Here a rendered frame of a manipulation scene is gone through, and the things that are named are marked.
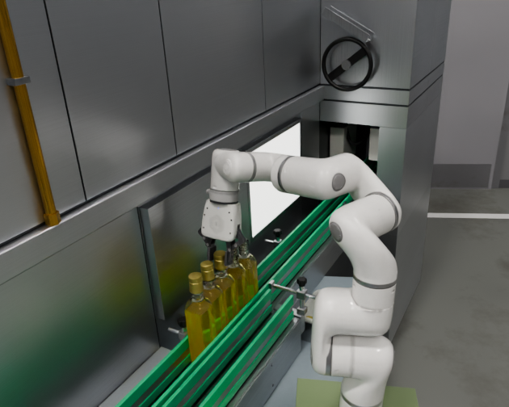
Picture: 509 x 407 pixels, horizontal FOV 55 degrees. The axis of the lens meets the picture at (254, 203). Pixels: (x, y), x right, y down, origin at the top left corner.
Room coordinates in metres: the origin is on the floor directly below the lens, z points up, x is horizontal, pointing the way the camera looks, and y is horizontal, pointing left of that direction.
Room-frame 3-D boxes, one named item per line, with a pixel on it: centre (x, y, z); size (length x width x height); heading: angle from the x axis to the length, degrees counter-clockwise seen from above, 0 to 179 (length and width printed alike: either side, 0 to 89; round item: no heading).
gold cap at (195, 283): (1.03, 0.16, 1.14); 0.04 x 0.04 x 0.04
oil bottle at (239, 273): (1.19, 0.07, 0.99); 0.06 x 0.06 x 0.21; 59
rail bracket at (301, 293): (1.24, -0.11, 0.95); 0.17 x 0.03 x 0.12; 59
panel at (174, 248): (1.49, 0.04, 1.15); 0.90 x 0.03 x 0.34; 149
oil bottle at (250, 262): (1.23, 0.04, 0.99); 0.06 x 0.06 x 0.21; 59
